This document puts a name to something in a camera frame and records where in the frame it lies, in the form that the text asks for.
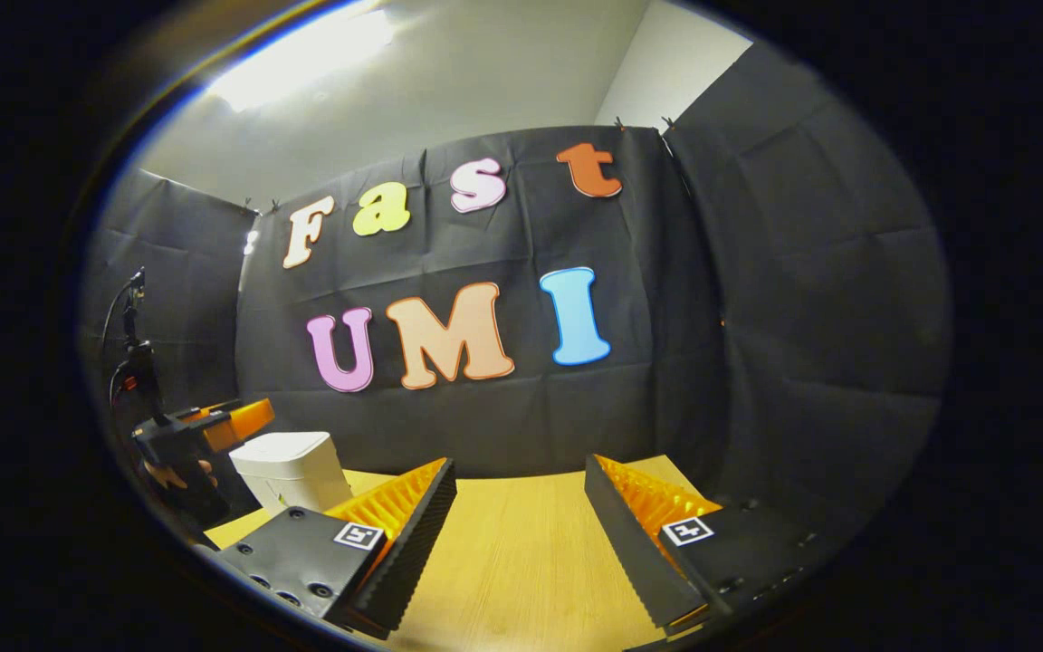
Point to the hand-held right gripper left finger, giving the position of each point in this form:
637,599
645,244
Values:
417,543

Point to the wooden desktop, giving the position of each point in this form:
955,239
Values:
521,552

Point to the black backdrop cloth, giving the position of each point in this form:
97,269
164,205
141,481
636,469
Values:
802,317

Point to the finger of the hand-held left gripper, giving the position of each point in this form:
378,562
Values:
205,412
245,418

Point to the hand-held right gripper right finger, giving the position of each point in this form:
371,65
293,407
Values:
630,543

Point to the white desktop garbage bin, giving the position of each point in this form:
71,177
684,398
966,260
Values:
295,471

